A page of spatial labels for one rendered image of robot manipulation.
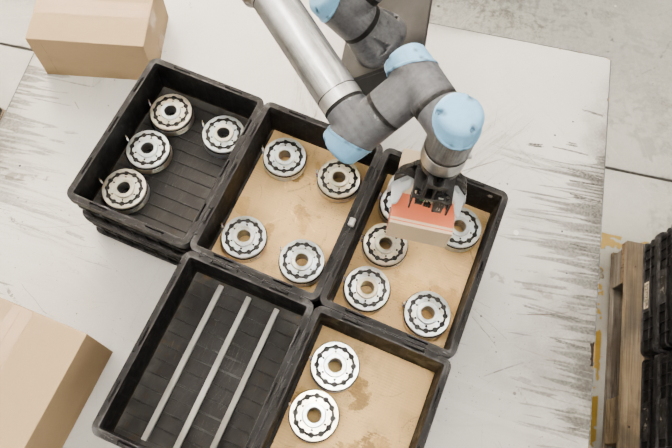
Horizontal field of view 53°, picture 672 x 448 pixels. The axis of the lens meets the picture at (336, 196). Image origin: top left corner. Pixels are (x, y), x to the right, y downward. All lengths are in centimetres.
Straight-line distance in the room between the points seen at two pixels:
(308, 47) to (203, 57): 85
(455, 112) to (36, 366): 97
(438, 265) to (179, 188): 63
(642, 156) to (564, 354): 132
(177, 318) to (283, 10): 72
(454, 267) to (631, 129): 150
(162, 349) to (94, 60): 81
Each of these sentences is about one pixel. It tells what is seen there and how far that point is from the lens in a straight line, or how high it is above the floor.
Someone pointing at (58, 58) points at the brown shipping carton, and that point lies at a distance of 195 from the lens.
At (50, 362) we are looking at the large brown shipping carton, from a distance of 150.
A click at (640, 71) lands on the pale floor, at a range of 308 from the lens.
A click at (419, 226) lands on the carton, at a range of 127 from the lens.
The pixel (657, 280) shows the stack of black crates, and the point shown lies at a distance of 238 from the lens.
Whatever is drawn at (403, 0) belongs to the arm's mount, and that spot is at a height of 93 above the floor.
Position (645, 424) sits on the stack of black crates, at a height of 18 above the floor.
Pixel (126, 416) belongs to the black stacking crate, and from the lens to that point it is 151.
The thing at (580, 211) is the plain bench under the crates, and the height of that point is 70.
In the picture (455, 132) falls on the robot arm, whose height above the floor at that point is 144.
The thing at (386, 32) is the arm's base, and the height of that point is 97.
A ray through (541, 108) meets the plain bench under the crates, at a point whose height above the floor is 70.
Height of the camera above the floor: 229
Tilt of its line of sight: 66 degrees down
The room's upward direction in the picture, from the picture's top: 5 degrees clockwise
